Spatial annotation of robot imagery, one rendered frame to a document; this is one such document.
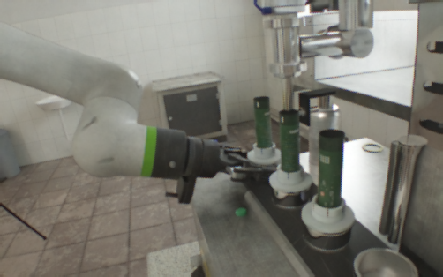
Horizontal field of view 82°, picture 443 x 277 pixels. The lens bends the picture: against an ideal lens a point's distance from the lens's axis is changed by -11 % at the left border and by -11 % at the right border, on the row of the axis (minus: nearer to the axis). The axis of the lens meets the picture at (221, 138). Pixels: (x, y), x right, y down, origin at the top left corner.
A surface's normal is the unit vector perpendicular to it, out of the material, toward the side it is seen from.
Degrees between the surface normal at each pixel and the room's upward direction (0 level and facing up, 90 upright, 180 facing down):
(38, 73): 103
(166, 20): 90
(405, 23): 90
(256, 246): 0
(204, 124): 90
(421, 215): 90
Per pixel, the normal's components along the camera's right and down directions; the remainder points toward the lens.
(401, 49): 0.26, 0.32
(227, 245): -0.11, -0.93
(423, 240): -0.96, 0.20
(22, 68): 0.36, 0.51
